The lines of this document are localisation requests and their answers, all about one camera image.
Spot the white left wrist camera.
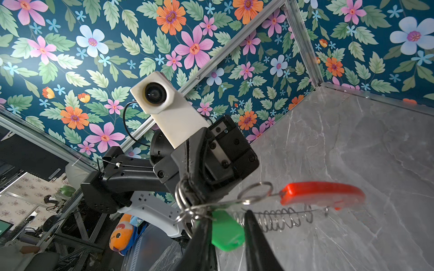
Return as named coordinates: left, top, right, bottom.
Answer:
left=130, top=71, right=210, bottom=149

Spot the aluminium frame post left rear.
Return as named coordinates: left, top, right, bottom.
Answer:
left=285, top=1, right=323, bottom=88

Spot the orange plush toy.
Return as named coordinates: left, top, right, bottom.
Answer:
left=108, top=214, right=137, bottom=256

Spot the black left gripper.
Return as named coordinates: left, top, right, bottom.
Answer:
left=154, top=115, right=259, bottom=206

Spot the green key tag with ring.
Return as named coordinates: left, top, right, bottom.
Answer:
left=211, top=210, right=245, bottom=252

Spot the aluminium frame bar left side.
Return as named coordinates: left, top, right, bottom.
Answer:
left=121, top=0, right=286, bottom=150

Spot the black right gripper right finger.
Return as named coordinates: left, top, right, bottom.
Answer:
left=244, top=210, right=283, bottom=271

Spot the black thin cable left wrist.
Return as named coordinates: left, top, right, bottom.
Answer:
left=123, top=100, right=151, bottom=148

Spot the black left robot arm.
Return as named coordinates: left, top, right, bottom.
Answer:
left=81, top=116, right=259, bottom=239

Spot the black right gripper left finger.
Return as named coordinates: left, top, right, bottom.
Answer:
left=175, top=210, right=217, bottom=271

